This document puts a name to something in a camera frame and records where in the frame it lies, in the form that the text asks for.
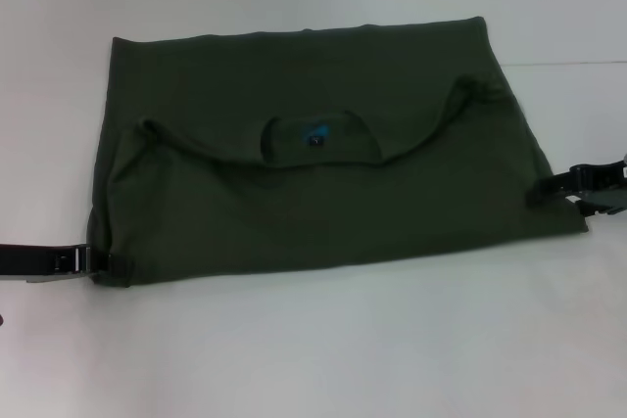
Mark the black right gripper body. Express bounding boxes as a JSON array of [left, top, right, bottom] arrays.
[[567, 162, 627, 217]]

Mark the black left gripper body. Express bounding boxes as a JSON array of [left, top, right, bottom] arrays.
[[0, 242, 82, 287]]

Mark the dark green FREE t-shirt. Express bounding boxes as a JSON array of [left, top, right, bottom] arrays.
[[83, 16, 590, 291]]

